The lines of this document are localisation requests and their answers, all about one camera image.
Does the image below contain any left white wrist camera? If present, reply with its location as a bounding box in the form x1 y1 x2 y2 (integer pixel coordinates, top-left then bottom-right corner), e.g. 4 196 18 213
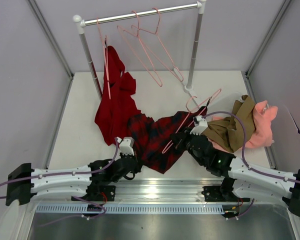
115 137 135 156

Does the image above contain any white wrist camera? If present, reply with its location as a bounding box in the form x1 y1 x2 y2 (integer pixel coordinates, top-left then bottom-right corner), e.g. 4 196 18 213
190 115 208 136
115 137 135 156

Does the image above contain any white clothes rack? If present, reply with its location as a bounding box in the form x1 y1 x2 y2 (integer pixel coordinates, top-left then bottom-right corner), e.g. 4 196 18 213
73 0 206 106

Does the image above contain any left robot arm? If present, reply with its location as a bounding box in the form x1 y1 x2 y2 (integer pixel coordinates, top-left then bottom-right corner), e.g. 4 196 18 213
5 153 143 206

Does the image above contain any pink hanger holding dress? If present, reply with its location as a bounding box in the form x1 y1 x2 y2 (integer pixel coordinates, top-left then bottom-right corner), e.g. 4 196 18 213
96 18 112 100

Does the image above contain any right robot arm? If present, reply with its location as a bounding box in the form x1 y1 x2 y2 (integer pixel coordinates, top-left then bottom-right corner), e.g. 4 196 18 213
170 129 300 217

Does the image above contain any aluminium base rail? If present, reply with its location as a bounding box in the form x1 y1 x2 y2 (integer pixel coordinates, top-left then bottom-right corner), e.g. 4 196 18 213
49 177 266 205

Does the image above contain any white slotted cable duct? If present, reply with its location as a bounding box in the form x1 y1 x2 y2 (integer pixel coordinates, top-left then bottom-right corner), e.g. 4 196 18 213
35 203 239 215

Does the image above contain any red plaid skirt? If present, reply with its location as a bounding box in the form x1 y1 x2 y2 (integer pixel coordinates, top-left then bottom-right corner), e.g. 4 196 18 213
127 106 208 174

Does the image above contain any brown garment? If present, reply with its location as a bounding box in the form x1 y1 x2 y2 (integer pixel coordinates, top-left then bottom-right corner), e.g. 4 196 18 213
203 95 256 153

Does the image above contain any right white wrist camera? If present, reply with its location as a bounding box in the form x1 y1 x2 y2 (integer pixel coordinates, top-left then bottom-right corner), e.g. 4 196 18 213
190 115 208 136

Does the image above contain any pink garment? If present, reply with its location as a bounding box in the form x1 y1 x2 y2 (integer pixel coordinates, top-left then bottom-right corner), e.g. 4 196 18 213
208 100 278 152

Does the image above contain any red dress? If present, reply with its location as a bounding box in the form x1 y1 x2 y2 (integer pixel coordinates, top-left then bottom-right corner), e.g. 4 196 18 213
94 46 141 146

